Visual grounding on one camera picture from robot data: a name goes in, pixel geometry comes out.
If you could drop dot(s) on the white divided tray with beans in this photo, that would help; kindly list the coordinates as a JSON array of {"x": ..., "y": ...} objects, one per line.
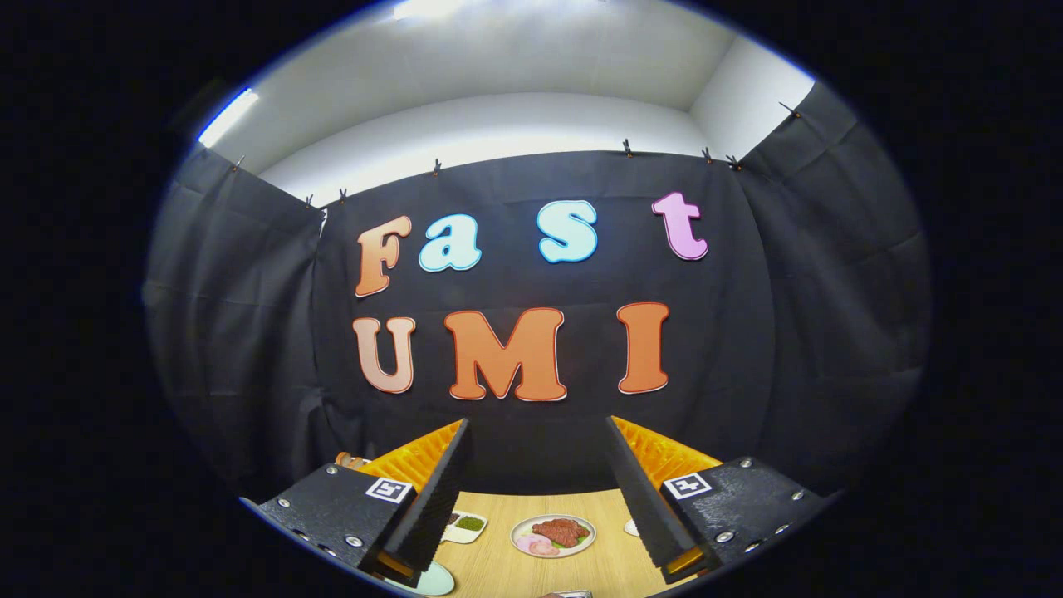
[{"x": 469, "y": 524}]

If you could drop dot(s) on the ceiling light strip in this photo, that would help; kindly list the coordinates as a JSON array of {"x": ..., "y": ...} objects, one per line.
[
  {"x": 228, "y": 116},
  {"x": 428, "y": 8}
]

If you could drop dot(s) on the light blue plate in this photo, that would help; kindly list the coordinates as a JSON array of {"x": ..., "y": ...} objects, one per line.
[{"x": 436, "y": 581}]

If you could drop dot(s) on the plate with meat and ham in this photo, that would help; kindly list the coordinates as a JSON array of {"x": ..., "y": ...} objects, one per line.
[{"x": 560, "y": 531}]

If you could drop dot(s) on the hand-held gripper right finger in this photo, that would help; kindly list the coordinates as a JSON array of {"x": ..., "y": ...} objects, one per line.
[{"x": 644, "y": 498}]

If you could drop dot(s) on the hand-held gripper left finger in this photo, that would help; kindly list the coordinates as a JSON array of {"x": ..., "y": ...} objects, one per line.
[{"x": 432, "y": 498}]

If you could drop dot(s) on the toast slice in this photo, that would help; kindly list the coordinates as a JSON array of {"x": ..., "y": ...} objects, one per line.
[{"x": 349, "y": 458}]

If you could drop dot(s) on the white square coaster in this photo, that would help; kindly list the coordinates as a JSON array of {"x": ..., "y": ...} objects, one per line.
[{"x": 631, "y": 528}]

